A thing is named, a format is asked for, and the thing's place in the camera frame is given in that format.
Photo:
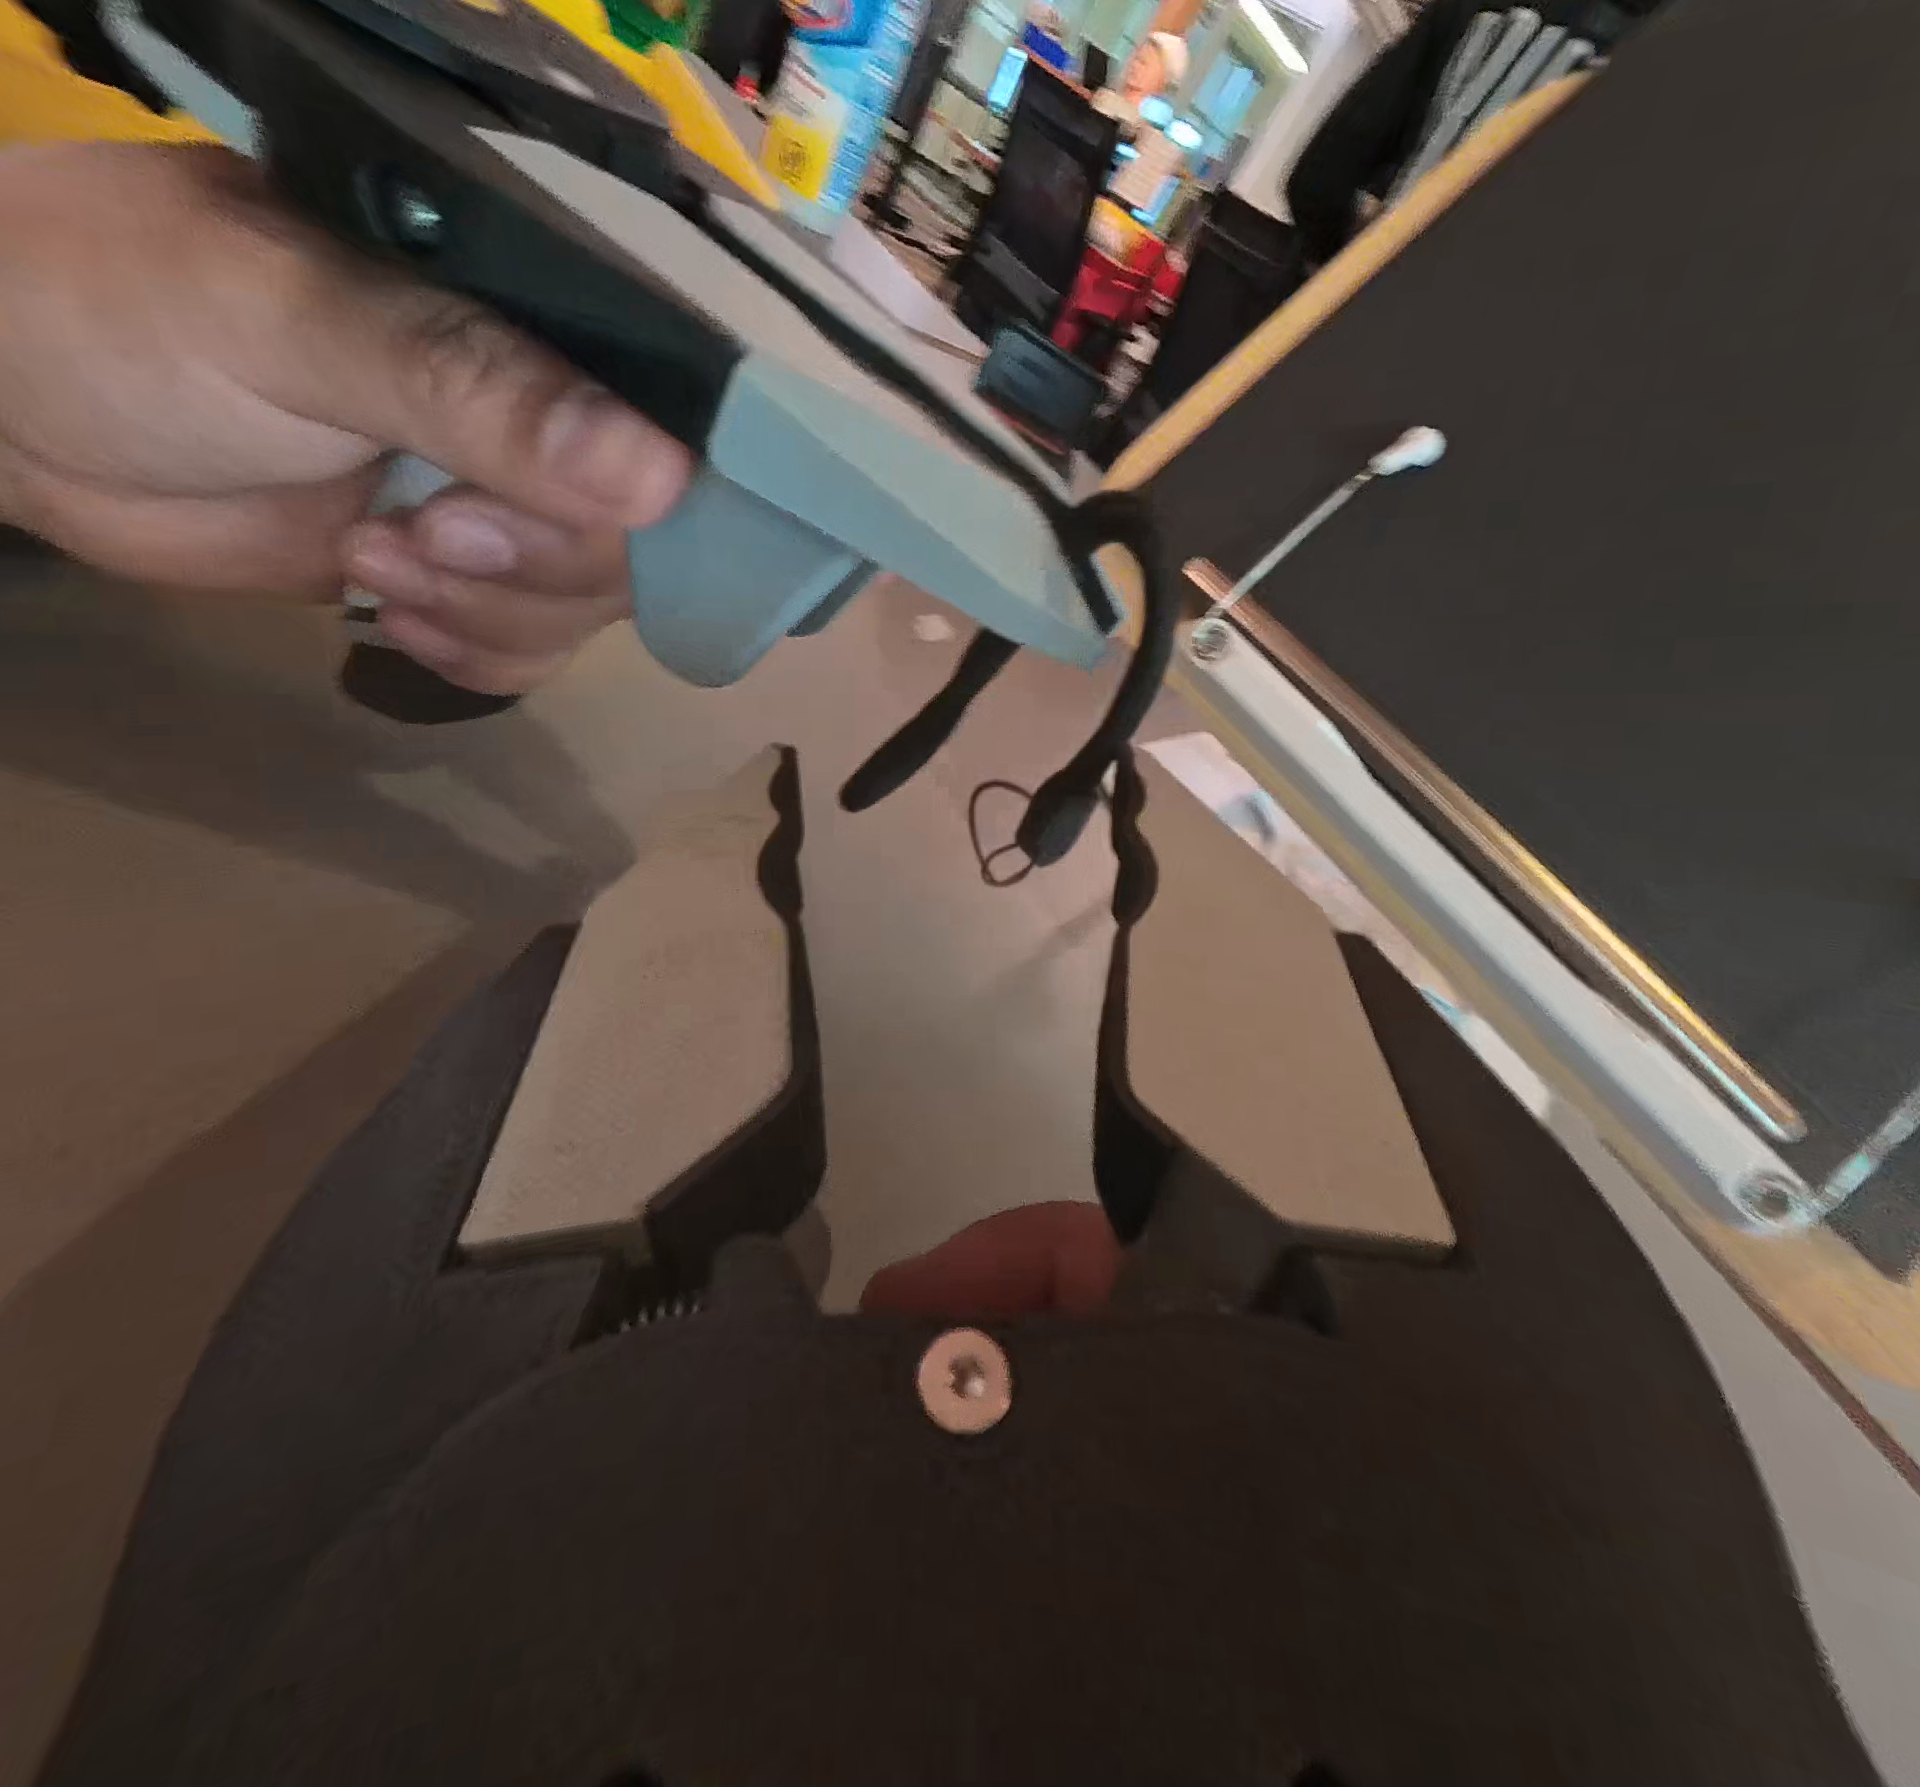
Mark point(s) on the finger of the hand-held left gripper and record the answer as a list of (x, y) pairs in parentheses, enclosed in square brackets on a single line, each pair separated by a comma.
[(899, 511), (719, 251)]

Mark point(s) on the person's black printed clothing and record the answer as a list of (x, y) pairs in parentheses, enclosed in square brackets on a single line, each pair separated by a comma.
[(1411, 90)]

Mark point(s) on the person's right hand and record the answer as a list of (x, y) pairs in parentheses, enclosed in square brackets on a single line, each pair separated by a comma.
[(1005, 1262)]

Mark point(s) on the white wipes canister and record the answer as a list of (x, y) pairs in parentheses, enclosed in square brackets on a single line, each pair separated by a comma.
[(840, 90)]

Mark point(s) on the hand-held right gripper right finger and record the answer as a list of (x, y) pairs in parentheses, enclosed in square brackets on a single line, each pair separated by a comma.
[(1273, 1068)]

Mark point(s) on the yellow storage bin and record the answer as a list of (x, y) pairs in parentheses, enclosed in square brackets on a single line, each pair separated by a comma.
[(706, 123)]

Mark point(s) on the red storage bin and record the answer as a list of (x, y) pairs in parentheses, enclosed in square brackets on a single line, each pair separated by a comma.
[(1118, 279)]

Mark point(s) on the dark zip case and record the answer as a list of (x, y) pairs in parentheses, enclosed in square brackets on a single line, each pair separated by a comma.
[(1043, 384)]

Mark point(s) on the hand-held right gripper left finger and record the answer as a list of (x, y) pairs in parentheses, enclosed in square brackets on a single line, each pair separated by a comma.
[(660, 1050)]

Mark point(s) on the person's left hand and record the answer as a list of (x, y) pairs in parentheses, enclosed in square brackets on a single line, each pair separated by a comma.
[(194, 364)]

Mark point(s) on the black cabinet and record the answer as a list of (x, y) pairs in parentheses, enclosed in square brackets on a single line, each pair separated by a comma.
[(1043, 199)]

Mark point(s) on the black board with wooden rim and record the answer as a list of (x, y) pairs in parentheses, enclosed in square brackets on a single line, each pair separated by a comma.
[(1576, 469)]

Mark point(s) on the printed paper sheet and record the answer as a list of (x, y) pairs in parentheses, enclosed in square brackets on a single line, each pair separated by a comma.
[(899, 289)]

